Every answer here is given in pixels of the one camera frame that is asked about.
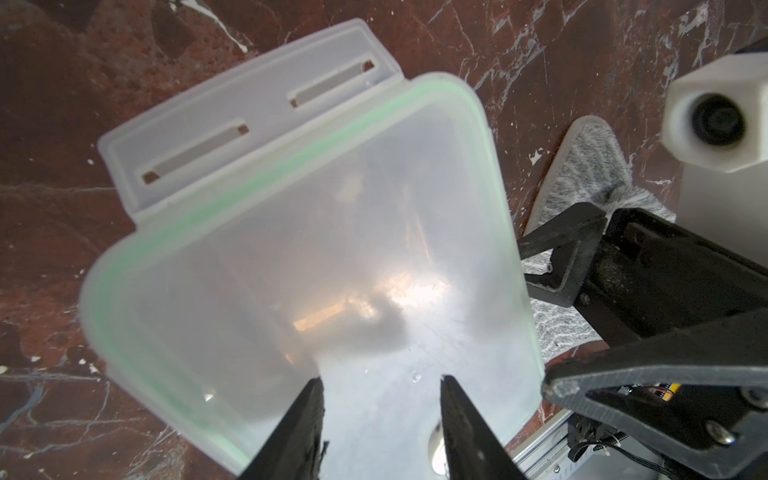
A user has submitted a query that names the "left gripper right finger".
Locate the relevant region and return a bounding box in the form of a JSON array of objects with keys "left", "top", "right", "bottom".
[{"left": 440, "top": 375, "right": 526, "bottom": 480}]

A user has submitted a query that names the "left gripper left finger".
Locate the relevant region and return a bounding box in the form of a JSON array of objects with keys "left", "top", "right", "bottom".
[{"left": 238, "top": 377, "right": 326, "bottom": 480}]

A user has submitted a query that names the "lunch box lid green seal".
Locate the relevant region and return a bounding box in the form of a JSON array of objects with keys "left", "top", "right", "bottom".
[{"left": 79, "top": 20, "right": 544, "bottom": 479}]

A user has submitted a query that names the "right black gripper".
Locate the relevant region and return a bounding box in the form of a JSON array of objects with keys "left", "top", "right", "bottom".
[{"left": 517, "top": 202, "right": 767, "bottom": 479}]

